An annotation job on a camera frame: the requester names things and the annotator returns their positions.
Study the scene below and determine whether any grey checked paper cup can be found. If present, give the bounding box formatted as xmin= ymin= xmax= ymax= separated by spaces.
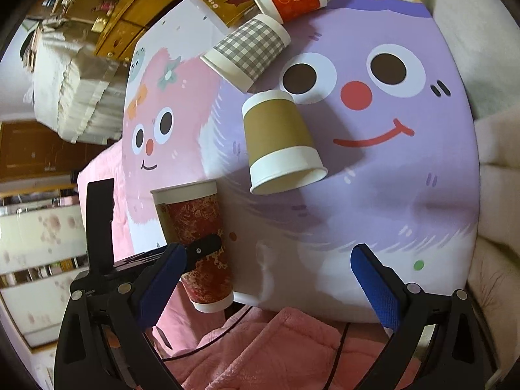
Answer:
xmin=200 ymin=13 xmax=291 ymax=93

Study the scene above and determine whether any pink fleece lap blanket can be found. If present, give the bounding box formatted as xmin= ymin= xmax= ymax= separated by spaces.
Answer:
xmin=166 ymin=307 xmax=388 ymax=389

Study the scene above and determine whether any cartoon monster tablecloth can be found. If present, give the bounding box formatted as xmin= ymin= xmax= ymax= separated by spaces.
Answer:
xmin=123 ymin=0 xmax=479 ymax=322

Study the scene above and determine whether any brown white paper cup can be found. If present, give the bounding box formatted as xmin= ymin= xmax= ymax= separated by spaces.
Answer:
xmin=241 ymin=90 xmax=328 ymax=195

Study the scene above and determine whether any floral sliding wardrobe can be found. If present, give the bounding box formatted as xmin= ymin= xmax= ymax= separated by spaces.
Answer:
xmin=1 ymin=195 xmax=88 ymax=350

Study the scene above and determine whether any lace covered furniture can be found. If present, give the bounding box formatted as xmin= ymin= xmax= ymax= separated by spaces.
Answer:
xmin=27 ymin=22 xmax=129 ymax=144

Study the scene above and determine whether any black cable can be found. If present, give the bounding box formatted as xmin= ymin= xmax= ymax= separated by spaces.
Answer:
xmin=159 ymin=304 xmax=353 ymax=390

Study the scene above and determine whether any brown wooden door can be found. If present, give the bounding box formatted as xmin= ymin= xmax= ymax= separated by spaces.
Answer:
xmin=0 ymin=121 xmax=115 ymax=182

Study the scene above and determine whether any tall red paper cup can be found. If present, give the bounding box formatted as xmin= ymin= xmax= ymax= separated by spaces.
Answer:
xmin=151 ymin=180 xmax=234 ymax=313

